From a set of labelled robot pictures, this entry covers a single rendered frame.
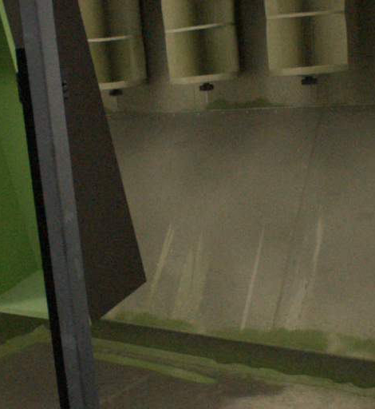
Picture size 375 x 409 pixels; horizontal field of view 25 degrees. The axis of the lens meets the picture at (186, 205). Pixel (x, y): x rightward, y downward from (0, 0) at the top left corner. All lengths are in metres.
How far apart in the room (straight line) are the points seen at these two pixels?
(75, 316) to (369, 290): 1.85
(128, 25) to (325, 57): 1.13
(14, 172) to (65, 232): 1.79
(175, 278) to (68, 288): 2.17
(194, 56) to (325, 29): 0.63
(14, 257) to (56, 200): 1.86
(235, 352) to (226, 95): 1.27
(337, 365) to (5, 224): 1.47
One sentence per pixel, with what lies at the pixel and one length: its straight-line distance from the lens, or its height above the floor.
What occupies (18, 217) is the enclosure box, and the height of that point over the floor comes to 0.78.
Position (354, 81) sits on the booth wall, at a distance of 3.83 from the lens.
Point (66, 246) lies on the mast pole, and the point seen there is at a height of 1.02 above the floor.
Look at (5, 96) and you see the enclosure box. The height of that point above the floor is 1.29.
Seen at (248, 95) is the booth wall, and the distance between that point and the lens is 4.11.
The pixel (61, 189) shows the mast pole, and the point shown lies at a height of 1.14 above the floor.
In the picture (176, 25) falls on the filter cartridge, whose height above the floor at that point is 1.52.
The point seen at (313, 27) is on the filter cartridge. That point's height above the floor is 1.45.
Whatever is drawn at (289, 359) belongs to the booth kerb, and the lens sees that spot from 3.58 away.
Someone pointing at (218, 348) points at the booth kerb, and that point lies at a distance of 3.77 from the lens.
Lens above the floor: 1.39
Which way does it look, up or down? 10 degrees down
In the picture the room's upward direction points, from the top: 5 degrees counter-clockwise
